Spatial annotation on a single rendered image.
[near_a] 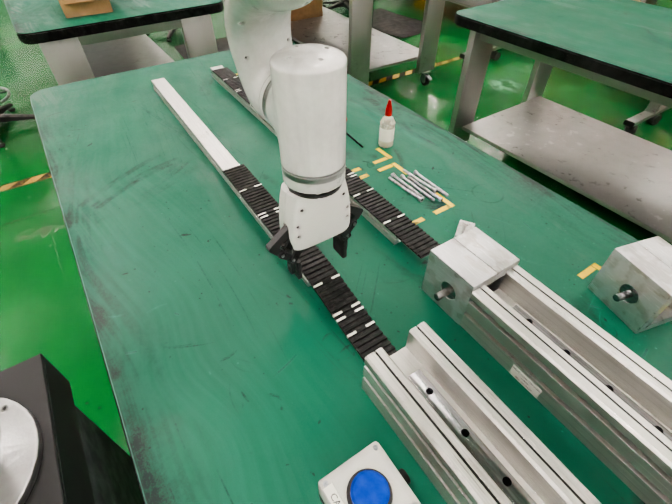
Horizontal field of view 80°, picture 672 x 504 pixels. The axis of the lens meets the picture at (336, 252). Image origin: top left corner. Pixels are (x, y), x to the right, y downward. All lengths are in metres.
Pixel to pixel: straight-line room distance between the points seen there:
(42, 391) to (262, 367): 0.26
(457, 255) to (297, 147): 0.30
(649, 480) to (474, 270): 0.30
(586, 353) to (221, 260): 0.59
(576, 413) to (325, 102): 0.48
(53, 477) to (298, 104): 0.46
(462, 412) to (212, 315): 0.40
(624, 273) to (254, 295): 0.59
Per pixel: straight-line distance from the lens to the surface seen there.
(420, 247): 0.72
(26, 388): 0.62
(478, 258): 0.64
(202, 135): 1.09
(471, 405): 0.52
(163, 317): 0.71
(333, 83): 0.45
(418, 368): 0.56
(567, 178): 2.20
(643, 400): 0.64
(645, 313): 0.76
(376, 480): 0.47
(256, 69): 0.53
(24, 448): 0.57
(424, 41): 3.35
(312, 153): 0.48
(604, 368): 0.64
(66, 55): 2.39
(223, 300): 0.70
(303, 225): 0.55
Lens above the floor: 1.31
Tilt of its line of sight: 45 degrees down
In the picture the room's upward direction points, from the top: straight up
